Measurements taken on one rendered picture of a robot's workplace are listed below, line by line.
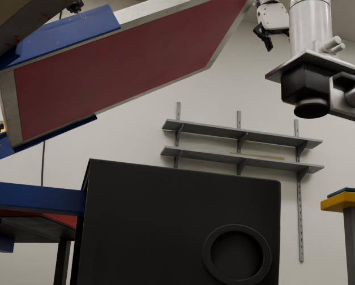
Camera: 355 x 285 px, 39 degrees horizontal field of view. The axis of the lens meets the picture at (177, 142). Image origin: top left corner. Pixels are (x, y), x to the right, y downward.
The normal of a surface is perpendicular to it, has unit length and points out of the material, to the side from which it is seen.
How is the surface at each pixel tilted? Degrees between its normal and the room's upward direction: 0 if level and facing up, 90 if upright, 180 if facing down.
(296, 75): 90
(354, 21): 180
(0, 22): 180
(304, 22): 90
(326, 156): 90
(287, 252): 90
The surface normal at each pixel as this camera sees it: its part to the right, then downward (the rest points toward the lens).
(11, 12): -0.04, 0.94
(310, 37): -0.30, -0.34
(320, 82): 0.46, -0.29
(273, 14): 0.24, -0.33
